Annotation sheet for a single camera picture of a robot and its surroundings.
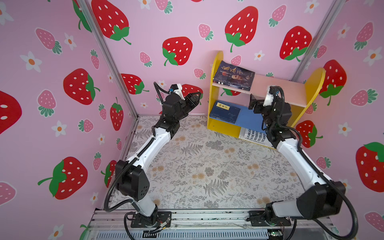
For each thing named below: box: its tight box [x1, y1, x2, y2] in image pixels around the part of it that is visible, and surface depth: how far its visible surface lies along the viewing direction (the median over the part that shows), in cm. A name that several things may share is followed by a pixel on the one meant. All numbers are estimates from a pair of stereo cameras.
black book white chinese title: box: [212, 74, 255, 91], surface depth 81 cm
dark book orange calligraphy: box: [213, 60, 255, 91], surface depth 82 cm
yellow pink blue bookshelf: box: [207, 50, 326, 138], surface depth 84 cm
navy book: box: [209, 100, 241, 124], surface depth 103 cm
